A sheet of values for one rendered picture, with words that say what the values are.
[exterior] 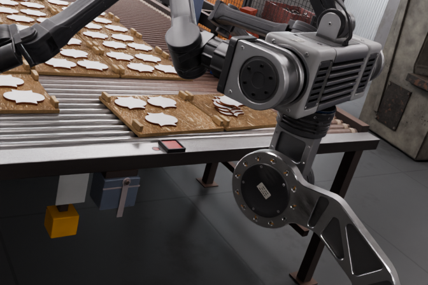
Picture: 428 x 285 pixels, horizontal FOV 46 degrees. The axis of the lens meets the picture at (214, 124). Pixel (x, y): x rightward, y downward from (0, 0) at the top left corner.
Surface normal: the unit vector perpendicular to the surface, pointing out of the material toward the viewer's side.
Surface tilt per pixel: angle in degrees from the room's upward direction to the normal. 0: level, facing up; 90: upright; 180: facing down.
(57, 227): 90
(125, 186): 90
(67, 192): 90
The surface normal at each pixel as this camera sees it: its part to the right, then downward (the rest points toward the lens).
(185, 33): -0.18, -0.60
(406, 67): -0.87, -0.04
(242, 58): -0.59, 0.16
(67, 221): 0.54, 0.44
